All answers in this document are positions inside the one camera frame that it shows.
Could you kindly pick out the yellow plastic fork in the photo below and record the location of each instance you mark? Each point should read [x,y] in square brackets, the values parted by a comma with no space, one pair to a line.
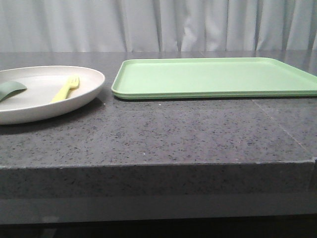
[71,84]

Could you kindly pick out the beige round plate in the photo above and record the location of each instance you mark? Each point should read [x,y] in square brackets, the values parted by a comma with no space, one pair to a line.
[43,83]

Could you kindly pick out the light green serving tray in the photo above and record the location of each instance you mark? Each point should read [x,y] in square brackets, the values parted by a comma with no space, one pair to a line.
[144,79]

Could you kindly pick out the pale green plastic spoon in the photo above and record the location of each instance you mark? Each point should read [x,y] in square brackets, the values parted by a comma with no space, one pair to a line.
[7,88]

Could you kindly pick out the white pleated curtain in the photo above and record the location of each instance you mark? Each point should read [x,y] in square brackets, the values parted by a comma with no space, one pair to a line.
[157,25]

